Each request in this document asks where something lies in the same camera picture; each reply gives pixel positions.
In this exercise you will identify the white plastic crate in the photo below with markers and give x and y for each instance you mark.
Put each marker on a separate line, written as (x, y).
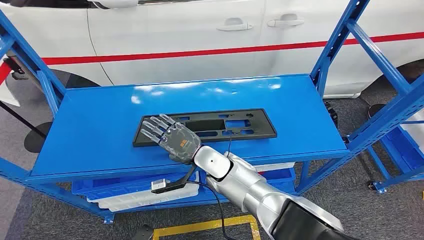
(414, 129)
(275, 166)
(139, 198)

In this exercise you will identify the black round-base stand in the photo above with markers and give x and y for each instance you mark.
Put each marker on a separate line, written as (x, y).
(36, 139)

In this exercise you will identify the white car with red stripe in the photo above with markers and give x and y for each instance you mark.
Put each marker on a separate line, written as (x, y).
(165, 33)

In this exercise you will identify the black plastic plate frame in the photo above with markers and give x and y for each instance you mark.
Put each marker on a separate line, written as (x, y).
(265, 127)

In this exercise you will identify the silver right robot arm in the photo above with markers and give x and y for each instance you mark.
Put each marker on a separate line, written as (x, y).
(251, 188)

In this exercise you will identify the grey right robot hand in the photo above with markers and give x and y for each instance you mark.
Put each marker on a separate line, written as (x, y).
(182, 142)

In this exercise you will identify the blue wheeled shelf rack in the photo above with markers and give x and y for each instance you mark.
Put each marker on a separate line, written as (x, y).
(379, 164)

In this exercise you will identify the black ribbed plastic part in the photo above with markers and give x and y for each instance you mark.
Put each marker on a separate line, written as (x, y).
(331, 114)

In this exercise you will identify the pale wrist camera on bracket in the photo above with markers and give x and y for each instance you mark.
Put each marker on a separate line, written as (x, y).
(160, 185)

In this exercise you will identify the blue metal shelf rack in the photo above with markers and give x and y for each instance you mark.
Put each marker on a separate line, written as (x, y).
(99, 132)

